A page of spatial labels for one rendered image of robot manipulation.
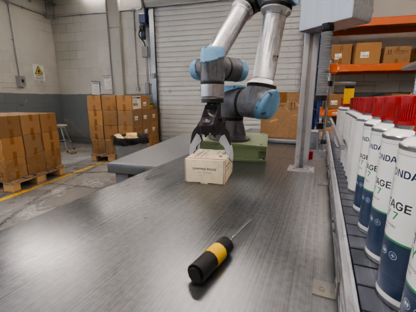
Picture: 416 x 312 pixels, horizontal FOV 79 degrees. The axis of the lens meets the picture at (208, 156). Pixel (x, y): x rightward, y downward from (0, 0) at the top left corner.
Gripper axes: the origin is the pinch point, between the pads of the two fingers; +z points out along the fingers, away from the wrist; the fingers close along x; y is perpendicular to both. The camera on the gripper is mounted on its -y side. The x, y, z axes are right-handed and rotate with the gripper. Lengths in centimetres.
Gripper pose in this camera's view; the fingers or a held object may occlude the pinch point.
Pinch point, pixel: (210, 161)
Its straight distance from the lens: 82.6
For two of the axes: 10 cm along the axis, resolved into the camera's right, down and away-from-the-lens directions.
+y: 2.4, -2.0, 9.5
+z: 0.0, 9.8, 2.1
